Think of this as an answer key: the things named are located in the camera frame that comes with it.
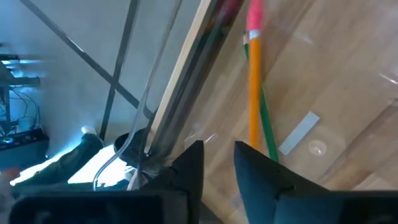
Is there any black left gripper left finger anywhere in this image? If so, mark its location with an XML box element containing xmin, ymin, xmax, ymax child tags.
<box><xmin>146</xmin><ymin>140</ymin><xmax>205</xmax><ymax>224</ymax></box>

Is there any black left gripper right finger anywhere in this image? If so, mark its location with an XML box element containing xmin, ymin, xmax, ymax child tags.
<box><xmin>235</xmin><ymin>141</ymin><xmax>329</xmax><ymax>224</ymax></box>

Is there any green pencil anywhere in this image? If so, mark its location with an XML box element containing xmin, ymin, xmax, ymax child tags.
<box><xmin>242</xmin><ymin>34</ymin><xmax>280</xmax><ymax>162</ymax></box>

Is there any orange pencil pink eraser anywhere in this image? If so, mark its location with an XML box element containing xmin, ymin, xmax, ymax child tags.
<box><xmin>247</xmin><ymin>0</ymin><xmax>264</xmax><ymax>150</ymax></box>

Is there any grey rectangular sticker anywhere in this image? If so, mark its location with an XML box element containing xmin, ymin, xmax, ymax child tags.
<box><xmin>278</xmin><ymin>111</ymin><xmax>321</xmax><ymax>156</ymax></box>

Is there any person's leg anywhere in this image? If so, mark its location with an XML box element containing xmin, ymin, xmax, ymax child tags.
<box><xmin>9</xmin><ymin>124</ymin><xmax>104</xmax><ymax>188</ymax></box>

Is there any clear plastic bin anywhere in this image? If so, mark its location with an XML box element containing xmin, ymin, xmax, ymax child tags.
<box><xmin>93</xmin><ymin>0</ymin><xmax>398</xmax><ymax>224</ymax></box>

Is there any black device blue light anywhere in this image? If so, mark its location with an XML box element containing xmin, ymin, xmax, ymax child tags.
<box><xmin>0</xmin><ymin>127</ymin><xmax>50</xmax><ymax>170</ymax></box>

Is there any grey metal stand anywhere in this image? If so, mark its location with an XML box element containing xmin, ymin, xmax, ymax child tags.
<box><xmin>0</xmin><ymin>52</ymin><xmax>42</xmax><ymax>88</ymax></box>

